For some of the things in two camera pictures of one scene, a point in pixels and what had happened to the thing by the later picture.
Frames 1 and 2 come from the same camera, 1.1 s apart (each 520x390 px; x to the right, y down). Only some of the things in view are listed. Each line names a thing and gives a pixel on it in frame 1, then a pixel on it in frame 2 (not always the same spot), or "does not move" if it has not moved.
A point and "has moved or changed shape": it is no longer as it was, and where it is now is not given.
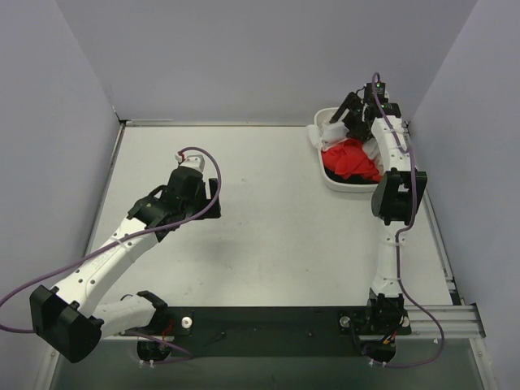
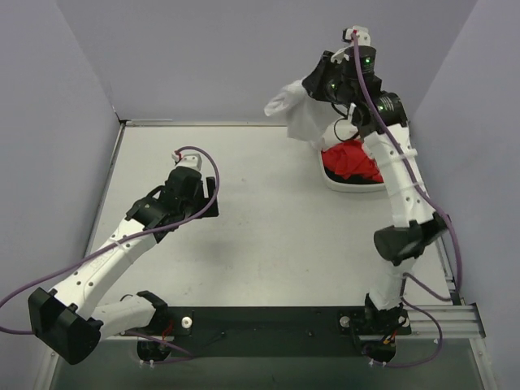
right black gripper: x=353 y=112 to x=318 y=75
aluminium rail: x=458 y=322 does not move
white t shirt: x=327 y=134 has moved or changed shape
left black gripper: x=212 y=199 does not move
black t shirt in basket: x=351 y=179 does not move
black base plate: x=272 y=332 does not move
